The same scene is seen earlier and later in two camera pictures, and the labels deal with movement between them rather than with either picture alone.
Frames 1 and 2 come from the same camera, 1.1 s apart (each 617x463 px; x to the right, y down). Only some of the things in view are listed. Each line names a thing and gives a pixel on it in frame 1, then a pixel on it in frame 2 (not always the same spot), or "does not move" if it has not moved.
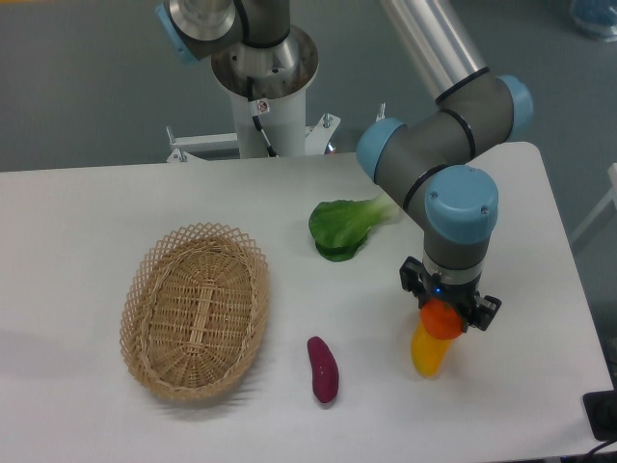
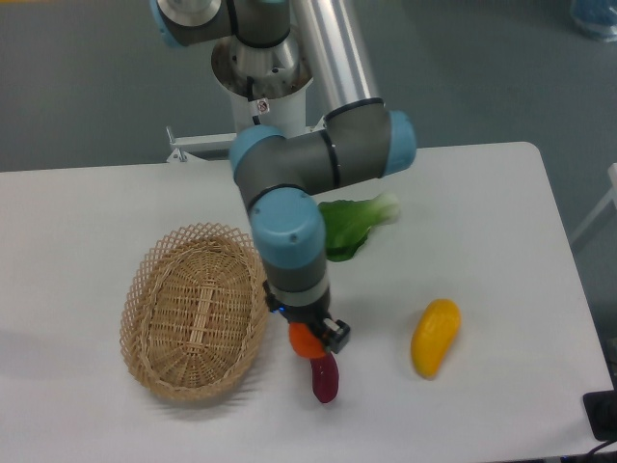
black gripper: (477, 311) to (311, 315)
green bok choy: (339, 228) does not move
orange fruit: (441, 318) to (304, 341)
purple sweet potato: (325, 372) does not move
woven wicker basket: (194, 312) does not move
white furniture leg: (601, 208) does not move
